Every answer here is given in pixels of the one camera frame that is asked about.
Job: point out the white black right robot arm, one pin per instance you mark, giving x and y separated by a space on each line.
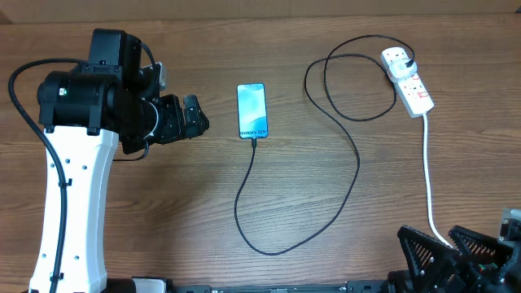
476 264

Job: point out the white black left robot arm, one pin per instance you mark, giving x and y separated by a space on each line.
107 102

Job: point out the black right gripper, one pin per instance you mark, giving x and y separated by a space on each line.
471 268

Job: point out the white power extension strip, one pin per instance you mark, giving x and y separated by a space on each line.
412 91

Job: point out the white charger plug adapter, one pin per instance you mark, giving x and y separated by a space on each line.
400 69

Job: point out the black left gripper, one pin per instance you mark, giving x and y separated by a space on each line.
176 128

